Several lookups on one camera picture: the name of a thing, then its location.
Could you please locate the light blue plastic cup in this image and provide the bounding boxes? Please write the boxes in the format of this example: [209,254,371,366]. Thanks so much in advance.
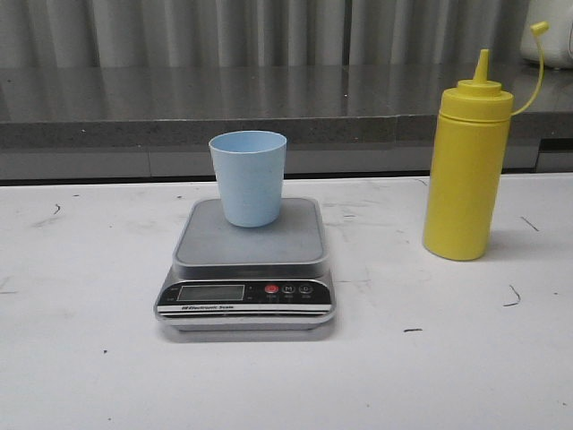
[209,130,287,228]

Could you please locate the yellow squeeze bottle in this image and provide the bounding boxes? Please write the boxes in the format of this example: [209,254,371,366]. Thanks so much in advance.
[423,48,544,262]

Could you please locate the silver digital kitchen scale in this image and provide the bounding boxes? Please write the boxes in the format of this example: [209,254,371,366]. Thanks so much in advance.
[154,198,336,331]

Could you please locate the grey stone countertop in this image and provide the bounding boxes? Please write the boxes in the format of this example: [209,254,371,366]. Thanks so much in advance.
[0,62,573,183]

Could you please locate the white rice cooker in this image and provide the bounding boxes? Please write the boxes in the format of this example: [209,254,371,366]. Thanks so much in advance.
[520,0,572,69]

